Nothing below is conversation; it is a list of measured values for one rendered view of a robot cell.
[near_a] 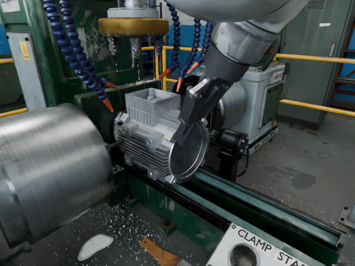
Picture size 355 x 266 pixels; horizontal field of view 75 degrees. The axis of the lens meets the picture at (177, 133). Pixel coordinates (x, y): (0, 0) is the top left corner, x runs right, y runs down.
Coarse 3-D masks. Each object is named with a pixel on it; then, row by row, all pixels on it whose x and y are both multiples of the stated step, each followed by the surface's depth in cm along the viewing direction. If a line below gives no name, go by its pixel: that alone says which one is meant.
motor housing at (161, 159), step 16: (176, 112) 62; (144, 128) 62; (160, 128) 59; (176, 128) 57; (208, 128) 66; (128, 144) 63; (144, 144) 59; (176, 144) 74; (192, 144) 70; (144, 160) 61; (160, 160) 57; (176, 160) 70; (192, 160) 69; (176, 176) 61; (192, 176) 67
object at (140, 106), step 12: (132, 96) 63; (144, 96) 70; (156, 96) 71; (168, 96) 67; (132, 108) 64; (144, 108) 61; (156, 108) 59; (168, 108) 62; (144, 120) 63; (156, 120) 60
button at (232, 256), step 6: (240, 246) 28; (246, 246) 28; (234, 252) 28; (240, 252) 27; (246, 252) 27; (252, 252) 27; (234, 258) 27; (240, 258) 27; (246, 258) 27; (252, 258) 27; (234, 264) 27; (240, 264) 27; (246, 264) 26; (252, 264) 26
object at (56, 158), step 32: (0, 128) 39; (32, 128) 41; (64, 128) 43; (96, 128) 47; (0, 160) 35; (32, 160) 38; (64, 160) 41; (96, 160) 45; (0, 192) 35; (32, 192) 37; (64, 192) 41; (96, 192) 46; (0, 224) 39; (32, 224) 38; (64, 224) 45
